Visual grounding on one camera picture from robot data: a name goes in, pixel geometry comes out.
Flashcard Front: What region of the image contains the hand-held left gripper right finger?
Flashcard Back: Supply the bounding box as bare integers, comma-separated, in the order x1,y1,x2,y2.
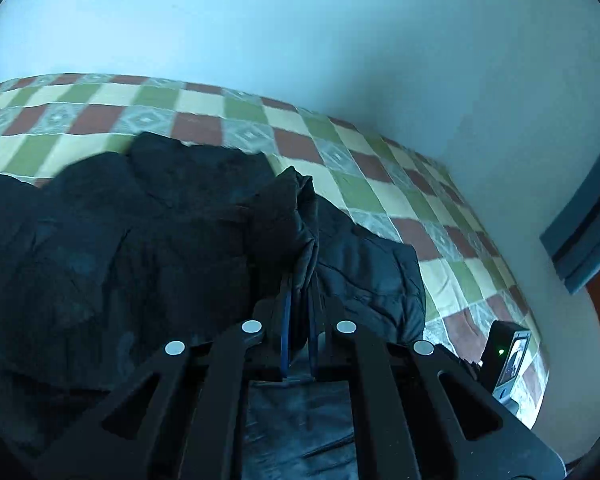
306,284,567,480

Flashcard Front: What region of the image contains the black puffer jacket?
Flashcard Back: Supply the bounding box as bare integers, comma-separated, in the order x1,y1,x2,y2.
0,131,427,480

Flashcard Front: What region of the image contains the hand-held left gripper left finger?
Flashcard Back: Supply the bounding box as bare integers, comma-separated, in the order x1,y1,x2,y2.
32,274,295,480

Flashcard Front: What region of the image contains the blue curtain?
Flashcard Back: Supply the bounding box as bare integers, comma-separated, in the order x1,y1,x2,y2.
540,145,600,295

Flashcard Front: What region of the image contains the checkered bed blanket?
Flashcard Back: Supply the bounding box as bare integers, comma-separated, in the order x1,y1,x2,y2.
0,74,551,431

